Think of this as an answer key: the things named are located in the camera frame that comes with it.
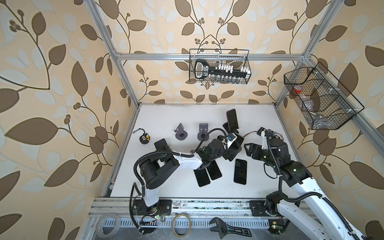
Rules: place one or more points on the clear tape roll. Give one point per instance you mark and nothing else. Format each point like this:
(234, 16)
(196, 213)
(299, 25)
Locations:
(108, 226)

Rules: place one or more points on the black square phone stand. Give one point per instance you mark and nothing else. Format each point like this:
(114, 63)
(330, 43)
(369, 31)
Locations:
(162, 145)

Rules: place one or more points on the black circuit board with wires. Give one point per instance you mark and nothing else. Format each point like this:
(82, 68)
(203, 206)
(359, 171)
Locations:
(261, 129)

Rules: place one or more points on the black socket set holder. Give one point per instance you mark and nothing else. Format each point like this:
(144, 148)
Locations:
(220, 73)

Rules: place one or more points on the dark phone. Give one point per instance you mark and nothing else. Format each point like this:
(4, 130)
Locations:
(202, 177)

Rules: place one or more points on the black wire basket right wall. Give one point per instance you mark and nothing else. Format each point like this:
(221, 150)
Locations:
(325, 102)

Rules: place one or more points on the purple round left phone stand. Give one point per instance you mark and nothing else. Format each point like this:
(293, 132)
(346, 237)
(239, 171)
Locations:
(180, 132)

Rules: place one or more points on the green-cased phone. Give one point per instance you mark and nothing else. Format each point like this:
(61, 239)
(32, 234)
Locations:
(236, 145)

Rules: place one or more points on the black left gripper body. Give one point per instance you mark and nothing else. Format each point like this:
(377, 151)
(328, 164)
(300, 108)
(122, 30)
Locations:
(227, 154)

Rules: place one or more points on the brown tape roll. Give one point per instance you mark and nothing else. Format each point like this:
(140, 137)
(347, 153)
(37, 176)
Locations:
(181, 225)

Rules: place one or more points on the black wire basket wall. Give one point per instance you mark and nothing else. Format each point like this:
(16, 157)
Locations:
(234, 57)
(325, 102)

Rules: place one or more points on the black adjustable wrench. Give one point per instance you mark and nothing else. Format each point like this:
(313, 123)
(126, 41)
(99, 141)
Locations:
(219, 226)

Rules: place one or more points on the aluminium frame post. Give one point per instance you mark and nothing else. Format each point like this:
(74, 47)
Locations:
(92, 8)

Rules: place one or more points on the yellow black tape measure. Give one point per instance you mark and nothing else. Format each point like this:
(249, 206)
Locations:
(144, 138)

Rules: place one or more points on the purple round middle phone stand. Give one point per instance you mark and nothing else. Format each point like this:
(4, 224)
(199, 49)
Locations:
(203, 130)

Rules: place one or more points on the purple round phone stand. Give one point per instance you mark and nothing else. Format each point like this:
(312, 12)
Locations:
(180, 132)
(203, 130)

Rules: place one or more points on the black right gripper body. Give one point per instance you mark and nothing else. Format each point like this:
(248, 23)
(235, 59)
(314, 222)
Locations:
(258, 153)

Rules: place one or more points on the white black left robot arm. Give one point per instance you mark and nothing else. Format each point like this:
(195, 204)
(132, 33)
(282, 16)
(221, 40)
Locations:
(154, 168)

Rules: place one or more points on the black wire basket back wall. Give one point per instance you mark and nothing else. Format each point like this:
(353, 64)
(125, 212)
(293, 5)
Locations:
(234, 57)

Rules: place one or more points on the dark right phone stand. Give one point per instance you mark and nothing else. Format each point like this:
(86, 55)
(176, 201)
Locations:
(228, 130)

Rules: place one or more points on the red capped item in basket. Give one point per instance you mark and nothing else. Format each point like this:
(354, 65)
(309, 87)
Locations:
(297, 90)

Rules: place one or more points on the silver-edged black phone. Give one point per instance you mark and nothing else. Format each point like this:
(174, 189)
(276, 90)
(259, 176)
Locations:
(214, 171)

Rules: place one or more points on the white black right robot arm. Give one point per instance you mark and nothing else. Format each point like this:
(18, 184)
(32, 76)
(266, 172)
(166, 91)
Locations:
(299, 198)

